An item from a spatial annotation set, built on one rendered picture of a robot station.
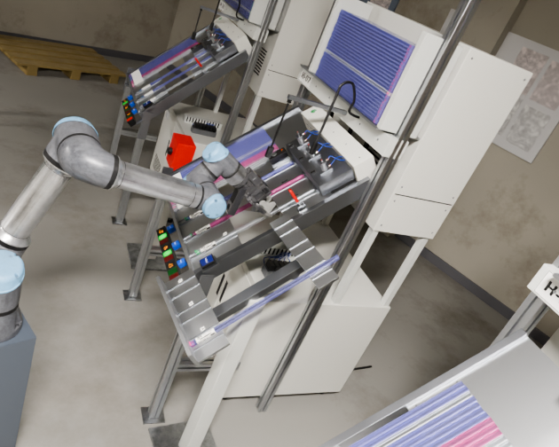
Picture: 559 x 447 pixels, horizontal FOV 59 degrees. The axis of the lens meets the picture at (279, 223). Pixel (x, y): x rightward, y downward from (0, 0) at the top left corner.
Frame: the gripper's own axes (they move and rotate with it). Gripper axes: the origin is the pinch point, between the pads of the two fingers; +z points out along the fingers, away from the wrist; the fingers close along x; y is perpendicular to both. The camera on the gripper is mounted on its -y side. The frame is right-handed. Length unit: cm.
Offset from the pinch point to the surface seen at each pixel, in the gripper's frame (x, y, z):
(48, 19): 479, -91, -24
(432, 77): -14, 70, -11
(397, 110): -12, 56, -8
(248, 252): -10.0, -12.7, 0.0
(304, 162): 10.4, 22.5, 0.7
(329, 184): -6.2, 24.4, 2.6
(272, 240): -10.0, -3.7, 2.9
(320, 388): -10, -40, 96
